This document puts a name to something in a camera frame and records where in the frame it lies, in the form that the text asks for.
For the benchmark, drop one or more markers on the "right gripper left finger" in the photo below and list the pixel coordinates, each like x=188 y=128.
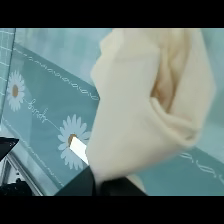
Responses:
x=81 y=185

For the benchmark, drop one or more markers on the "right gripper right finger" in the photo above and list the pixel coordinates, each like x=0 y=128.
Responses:
x=121 y=188

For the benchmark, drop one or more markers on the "cream garment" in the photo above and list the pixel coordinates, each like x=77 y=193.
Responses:
x=133 y=110

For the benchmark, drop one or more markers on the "silver frame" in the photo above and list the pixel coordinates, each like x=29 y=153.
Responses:
x=23 y=173

